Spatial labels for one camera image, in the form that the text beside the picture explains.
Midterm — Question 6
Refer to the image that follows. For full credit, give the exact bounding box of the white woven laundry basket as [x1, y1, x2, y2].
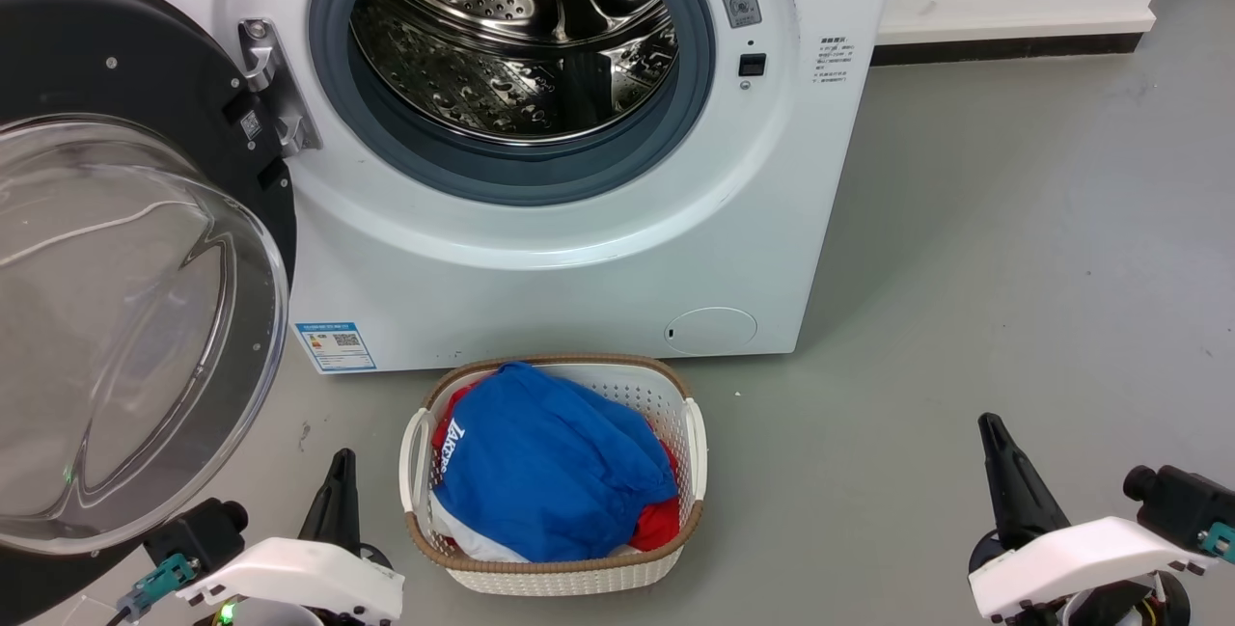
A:
[399, 353, 708, 597]

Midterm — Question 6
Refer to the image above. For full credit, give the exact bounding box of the red garment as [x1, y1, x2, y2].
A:
[431, 383, 681, 553]

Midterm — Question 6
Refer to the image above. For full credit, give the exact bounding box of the blue garment with white lettering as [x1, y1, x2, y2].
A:
[431, 363, 679, 563]

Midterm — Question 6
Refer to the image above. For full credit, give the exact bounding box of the blue energy label sticker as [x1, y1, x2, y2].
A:
[294, 321, 377, 374]

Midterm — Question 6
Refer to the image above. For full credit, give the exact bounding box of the teal right cable connector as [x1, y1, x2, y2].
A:
[1199, 522, 1235, 565]

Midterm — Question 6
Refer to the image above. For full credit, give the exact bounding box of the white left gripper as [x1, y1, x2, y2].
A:
[177, 449, 406, 626]

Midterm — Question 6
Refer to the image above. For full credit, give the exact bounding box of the teal left cable connector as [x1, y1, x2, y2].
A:
[118, 554, 200, 619]

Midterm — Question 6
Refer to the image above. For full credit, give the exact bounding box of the round white filter cover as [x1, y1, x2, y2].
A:
[664, 307, 758, 356]

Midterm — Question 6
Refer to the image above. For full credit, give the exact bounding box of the white front-load washing machine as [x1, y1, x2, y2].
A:
[207, 0, 901, 374]

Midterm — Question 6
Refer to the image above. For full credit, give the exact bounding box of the small printed text sticker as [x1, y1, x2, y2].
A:
[816, 35, 854, 87]

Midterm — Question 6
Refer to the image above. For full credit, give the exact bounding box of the round black glass washer door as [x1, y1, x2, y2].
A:
[0, 0, 298, 600]

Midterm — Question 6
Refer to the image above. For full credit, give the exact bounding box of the silver door hinge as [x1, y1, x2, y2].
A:
[237, 17, 323, 157]

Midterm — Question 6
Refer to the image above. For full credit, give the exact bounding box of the teal cable connector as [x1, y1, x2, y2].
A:
[1199, 522, 1235, 565]
[118, 554, 200, 619]

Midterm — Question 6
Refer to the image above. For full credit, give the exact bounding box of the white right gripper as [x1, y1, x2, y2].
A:
[968, 412, 1213, 626]

